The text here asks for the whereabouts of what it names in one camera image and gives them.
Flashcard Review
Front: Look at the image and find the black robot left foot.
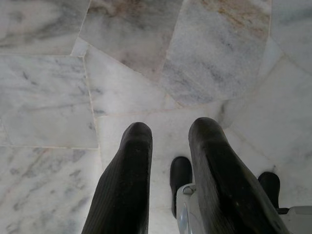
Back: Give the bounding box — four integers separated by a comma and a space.
170, 156, 193, 219

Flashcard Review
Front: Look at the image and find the grey robot right leg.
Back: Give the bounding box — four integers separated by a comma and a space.
277, 206, 312, 234

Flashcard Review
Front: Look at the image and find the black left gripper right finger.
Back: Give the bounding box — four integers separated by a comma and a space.
188, 117, 291, 234

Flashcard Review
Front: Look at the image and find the black robot foot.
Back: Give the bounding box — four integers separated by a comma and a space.
170, 156, 193, 219
257, 172, 280, 210

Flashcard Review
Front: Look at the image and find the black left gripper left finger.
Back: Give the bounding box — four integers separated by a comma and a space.
81, 121, 153, 234

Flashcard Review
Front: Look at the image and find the grey robot leg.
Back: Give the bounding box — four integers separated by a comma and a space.
175, 183, 208, 234
277, 206, 312, 234

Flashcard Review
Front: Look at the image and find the grey robot left leg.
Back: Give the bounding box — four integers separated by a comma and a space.
175, 183, 208, 234

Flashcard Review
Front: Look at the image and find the black robot right foot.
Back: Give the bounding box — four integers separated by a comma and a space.
257, 172, 280, 210

